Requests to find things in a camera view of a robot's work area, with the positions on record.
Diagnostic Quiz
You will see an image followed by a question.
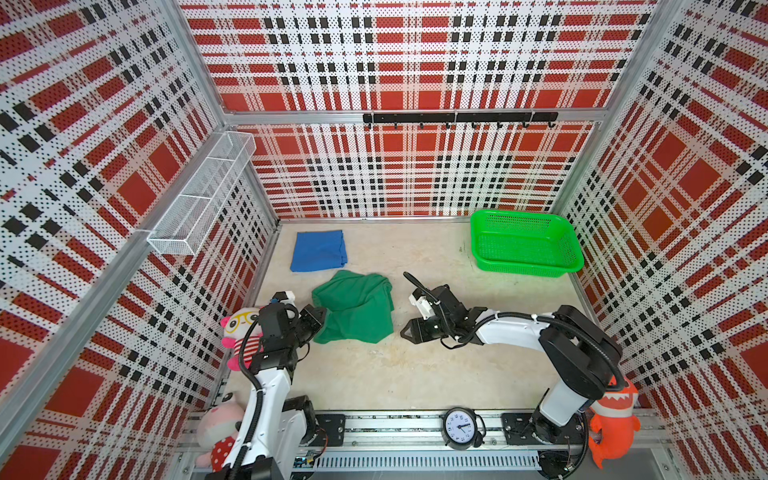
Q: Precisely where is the red shark plush toy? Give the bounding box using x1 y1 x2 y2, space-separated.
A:
588 378 641 469

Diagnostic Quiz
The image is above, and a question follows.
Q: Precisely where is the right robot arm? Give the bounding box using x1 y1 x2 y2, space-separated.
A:
400 283 628 444

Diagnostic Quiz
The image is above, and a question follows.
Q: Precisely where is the aluminium front rail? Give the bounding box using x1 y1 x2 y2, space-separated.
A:
173 409 673 480

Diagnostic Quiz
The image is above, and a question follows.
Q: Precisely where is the white wire mesh shelf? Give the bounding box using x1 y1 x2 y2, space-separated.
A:
148 131 255 256

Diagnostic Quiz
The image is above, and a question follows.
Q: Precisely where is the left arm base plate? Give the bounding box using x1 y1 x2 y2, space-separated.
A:
305 414 346 447

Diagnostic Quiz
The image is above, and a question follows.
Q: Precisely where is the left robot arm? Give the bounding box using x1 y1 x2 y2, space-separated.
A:
206 291 327 479

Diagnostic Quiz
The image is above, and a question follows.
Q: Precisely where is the green plastic basket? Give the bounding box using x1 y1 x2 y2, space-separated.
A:
470 210 584 278

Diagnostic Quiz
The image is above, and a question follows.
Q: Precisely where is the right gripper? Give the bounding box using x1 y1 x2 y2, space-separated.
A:
399 316 452 343

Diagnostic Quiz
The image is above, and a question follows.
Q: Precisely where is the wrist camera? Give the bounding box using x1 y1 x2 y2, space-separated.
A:
409 294 435 320
270 291 295 305

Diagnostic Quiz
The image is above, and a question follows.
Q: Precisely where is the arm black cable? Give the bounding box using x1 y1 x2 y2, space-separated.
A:
403 271 628 480
227 302 301 480

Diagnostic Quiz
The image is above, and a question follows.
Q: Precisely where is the pink plush with yellow glasses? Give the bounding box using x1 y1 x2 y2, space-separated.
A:
219 307 263 371

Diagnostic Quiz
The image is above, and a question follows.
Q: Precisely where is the small black analog clock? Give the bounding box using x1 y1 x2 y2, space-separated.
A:
441 407 487 451

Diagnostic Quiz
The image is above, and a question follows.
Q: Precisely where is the pink plush with strawberry dress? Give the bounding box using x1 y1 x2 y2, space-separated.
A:
195 392 245 472

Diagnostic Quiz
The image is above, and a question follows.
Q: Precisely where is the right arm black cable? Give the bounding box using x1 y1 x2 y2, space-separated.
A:
403 271 628 480

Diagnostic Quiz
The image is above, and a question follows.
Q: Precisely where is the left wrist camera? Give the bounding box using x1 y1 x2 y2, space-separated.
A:
270 291 295 305

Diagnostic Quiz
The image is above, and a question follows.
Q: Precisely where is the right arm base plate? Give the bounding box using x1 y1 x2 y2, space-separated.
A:
501 410 587 446

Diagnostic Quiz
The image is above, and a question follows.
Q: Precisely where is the black hook rail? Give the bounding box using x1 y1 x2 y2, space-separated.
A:
362 111 559 126

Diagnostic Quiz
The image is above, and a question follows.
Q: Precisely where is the green tank top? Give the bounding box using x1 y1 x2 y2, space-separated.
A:
312 270 394 344

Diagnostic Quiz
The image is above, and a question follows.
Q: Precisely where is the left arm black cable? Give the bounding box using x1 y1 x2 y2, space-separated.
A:
227 302 301 480

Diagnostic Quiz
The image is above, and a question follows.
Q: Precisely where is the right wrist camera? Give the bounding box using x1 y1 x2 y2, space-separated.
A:
409 294 435 320

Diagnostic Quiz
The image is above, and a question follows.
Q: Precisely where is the blue tank top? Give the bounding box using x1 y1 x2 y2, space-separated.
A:
290 230 348 273

